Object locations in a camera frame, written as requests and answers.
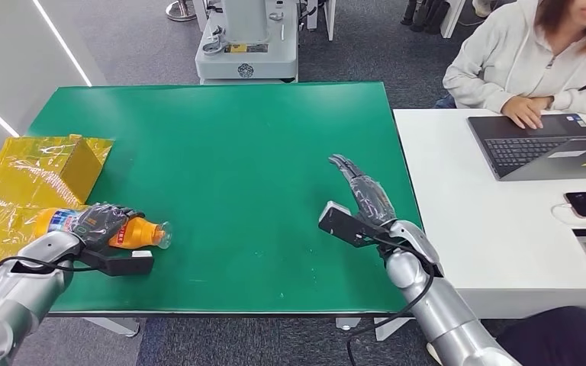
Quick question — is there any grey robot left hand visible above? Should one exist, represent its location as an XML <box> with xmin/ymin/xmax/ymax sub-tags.
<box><xmin>70</xmin><ymin>203</ymin><xmax>145</xmax><ymax>254</ymax></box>

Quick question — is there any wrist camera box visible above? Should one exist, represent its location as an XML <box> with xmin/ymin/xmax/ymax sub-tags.
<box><xmin>318</xmin><ymin>201</ymin><xmax>390</xmax><ymax>249</ymax></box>
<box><xmin>78</xmin><ymin>248</ymin><xmax>155</xmax><ymax>278</ymax></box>

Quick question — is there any dark grey laptop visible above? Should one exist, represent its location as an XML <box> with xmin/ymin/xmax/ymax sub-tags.
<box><xmin>467</xmin><ymin>113</ymin><xmax>586</xmax><ymax>183</ymax></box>

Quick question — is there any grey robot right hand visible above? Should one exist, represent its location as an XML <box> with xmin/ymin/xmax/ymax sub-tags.
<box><xmin>328</xmin><ymin>153</ymin><xmax>398</xmax><ymax>228</ymax></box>

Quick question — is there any white phone cable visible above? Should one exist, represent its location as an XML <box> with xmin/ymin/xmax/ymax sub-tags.
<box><xmin>550</xmin><ymin>203</ymin><xmax>577</xmax><ymax>226</ymax></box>

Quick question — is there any dark office chair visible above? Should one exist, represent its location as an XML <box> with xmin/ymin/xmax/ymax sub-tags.
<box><xmin>494</xmin><ymin>305</ymin><xmax>586</xmax><ymax>366</ymax></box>

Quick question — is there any green table mat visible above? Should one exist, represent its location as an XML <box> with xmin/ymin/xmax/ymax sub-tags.
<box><xmin>26</xmin><ymin>82</ymin><xmax>424</xmax><ymax>315</ymax></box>

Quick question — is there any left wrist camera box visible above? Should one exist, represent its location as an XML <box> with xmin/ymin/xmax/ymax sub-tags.
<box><xmin>78</xmin><ymin>248</ymin><xmax>155</xmax><ymax>278</ymax></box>

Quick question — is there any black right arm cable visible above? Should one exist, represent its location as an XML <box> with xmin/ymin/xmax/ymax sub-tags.
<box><xmin>346</xmin><ymin>242</ymin><xmax>436</xmax><ymax>366</ymax></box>

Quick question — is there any orange juice bottle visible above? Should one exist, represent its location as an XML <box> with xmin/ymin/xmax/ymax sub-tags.
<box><xmin>32</xmin><ymin>207</ymin><xmax>174</xmax><ymax>251</ymax></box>

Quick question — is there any white table foot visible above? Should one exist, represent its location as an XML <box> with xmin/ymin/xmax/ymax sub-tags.
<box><xmin>373</xmin><ymin>316</ymin><xmax>415</xmax><ymax>342</ymax></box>
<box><xmin>84</xmin><ymin>316</ymin><xmax>141</xmax><ymax>339</ymax></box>
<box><xmin>335</xmin><ymin>316</ymin><xmax>362</xmax><ymax>332</ymax></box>

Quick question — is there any yellow wrapped cardboard box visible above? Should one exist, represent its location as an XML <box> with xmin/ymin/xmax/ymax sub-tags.
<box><xmin>0</xmin><ymin>133</ymin><xmax>114</xmax><ymax>304</ymax></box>

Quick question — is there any chrome round stand base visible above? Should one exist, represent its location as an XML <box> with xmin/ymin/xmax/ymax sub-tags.
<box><xmin>165</xmin><ymin>0</ymin><xmax>197</xmax><ymax>22</ymax></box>

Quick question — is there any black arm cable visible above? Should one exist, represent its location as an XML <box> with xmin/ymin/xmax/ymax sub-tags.
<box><xmin>0</xmin><ymin>255</ymin><xmax>99</xmax><ymax>276</ymax></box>
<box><xmin>346</xmin><ymin>242</ymin><xmax>436</xmax><ymax>366</ymax></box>

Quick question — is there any white desk leg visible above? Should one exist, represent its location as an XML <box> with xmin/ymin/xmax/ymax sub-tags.
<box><xmin>440</xmin><ymin>0</ymin><xmax>466</xmax><ymax>39</ymax></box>
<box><xmin>324</xmin><ymin>0</ymin><xmax>337</xmax><ymax>41</ymax></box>

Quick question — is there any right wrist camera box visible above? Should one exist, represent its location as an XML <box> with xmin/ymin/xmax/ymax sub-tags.
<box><xmin>318</xmin><ymin>201</ymin><xmax>390</xmax><ymax>249</ymax></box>

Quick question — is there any person's right hand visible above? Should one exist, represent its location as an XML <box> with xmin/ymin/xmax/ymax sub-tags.
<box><xmin>501</xmin><ymin>95</ymin><xmax>552</xmax><ymax>130</ymax></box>

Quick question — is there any person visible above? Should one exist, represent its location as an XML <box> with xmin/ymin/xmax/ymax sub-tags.
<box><xmin>433</xmin><ymin>0</ymin><xmax>586</xmax><ymax>130</ymax></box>

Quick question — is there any white desk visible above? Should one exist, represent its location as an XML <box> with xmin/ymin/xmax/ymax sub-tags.
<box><xmin>393</xmin><ymin>108</ymin><xmax>586</xmax><ymax>320</ymax></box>

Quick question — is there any white machine stand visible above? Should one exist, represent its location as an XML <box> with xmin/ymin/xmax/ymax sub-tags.
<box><xmin>194</xmin><ymin>0</ymin><xmax>300</xmax><ymax>85</ymax></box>

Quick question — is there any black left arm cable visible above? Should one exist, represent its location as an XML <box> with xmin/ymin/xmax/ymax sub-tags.
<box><xmin>0</xmin><ymin>255</ymin><xmax>99</xmax><ymax>276</ymax></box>

